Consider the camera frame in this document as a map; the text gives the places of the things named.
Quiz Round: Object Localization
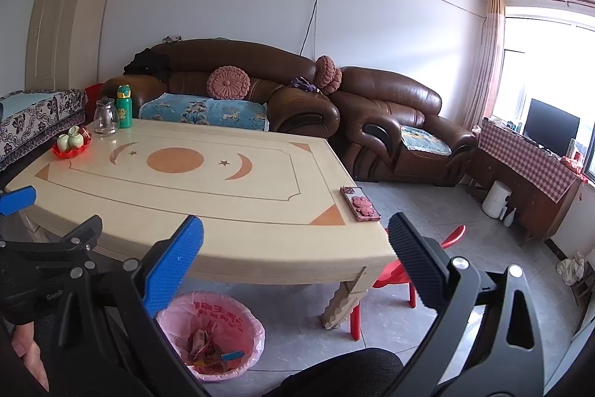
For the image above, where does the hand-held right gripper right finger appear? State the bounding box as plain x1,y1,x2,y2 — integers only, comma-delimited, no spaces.
386,212,544,397

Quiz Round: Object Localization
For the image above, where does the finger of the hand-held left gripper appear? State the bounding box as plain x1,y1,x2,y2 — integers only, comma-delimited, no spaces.
0,215,103,270
0,186,38,217

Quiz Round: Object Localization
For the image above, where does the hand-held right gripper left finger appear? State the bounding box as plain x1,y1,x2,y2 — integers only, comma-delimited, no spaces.
51,215,205,397

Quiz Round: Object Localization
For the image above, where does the trash bin with pink liner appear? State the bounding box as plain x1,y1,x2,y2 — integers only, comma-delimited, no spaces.
155,291,266,382

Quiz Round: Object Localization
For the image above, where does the brown cigarette box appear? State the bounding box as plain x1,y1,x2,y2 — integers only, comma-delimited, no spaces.
190,329,208,359

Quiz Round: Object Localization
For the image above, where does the person's left hand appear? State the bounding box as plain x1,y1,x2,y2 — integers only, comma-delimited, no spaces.
10,321,50,393

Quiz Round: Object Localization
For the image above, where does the red plastic stool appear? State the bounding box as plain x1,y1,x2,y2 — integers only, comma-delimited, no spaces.
349,225,467,341

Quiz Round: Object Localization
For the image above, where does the red tray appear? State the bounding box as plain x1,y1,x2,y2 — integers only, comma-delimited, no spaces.
51,132,93,159

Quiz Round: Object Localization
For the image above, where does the phone with pink case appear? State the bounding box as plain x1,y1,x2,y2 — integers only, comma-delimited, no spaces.
340,185,382,223

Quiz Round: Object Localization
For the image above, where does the white round appliance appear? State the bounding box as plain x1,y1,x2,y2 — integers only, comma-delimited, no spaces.
482,180,514,220

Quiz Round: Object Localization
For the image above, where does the brown wooden cabinet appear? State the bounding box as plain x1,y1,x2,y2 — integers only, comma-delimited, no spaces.
467,146,582,247

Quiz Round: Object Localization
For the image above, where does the glass pitcher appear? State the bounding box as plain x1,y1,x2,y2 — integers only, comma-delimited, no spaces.
93,98,120,137

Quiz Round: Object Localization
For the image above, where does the blue armchair seat cover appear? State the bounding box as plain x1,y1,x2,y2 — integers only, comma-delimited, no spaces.
400,124,453,156

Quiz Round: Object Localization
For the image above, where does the green water bottle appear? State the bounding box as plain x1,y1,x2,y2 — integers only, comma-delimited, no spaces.
116,85,134,129

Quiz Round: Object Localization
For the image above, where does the checkered tablecloth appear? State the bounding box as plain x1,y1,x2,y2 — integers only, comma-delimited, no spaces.
478,118,589,203

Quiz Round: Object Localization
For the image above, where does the white crumpled bag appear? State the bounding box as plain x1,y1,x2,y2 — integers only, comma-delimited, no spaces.
556,251,586,285

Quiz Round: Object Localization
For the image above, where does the blue printed sofa cover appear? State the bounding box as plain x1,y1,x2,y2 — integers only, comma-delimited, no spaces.
138,93,271,133

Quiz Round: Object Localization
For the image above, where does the brown leather armchair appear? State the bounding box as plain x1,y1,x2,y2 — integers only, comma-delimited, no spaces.
327,66,479,188

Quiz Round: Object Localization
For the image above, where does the cream wardrobe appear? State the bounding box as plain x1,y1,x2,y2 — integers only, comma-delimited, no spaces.
25,0,114,93

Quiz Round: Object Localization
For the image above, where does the black clothes pile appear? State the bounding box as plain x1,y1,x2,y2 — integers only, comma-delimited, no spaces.
123,47,172,83

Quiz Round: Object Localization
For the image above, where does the pink round knitted cushion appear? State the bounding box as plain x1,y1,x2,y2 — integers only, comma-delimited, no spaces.
206,65,252,101
314,55,343,96

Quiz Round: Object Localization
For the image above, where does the black flat monitor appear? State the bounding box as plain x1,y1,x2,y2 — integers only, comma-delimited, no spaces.
522,98,582,154

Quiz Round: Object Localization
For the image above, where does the purple cloth bundle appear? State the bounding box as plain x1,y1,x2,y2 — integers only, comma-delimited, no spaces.
290,76,322,93

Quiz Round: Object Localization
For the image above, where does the pink curtain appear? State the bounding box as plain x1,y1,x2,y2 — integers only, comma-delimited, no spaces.
464,0,507,131

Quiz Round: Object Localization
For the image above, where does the brown leather sofa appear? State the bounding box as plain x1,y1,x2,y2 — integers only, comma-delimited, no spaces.
101,38,341,135

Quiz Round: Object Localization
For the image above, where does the window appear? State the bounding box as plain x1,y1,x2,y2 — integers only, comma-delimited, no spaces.
492,4,595,185

